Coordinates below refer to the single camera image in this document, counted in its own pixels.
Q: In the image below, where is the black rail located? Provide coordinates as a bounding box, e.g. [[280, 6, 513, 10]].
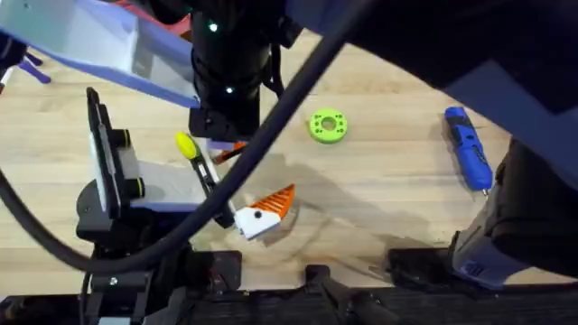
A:
[[0, 264, 578, 325]]

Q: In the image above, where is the thin black cable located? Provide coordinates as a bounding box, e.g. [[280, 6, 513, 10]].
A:
[[264, 42, 287, 98]]

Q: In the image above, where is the black upright wrist plate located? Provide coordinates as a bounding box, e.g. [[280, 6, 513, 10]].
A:
[[85, 87, 124, 221]]

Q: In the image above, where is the green disc with holes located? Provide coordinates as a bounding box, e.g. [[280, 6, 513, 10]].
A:
[[308, 107, 350, 145]]

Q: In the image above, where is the blue electric screwdriver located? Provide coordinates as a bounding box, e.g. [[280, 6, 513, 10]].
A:
[[443, 106, 494, 197]]

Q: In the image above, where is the orange ribbed wedge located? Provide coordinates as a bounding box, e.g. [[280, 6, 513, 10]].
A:
[[211, 141, 248, 165]]

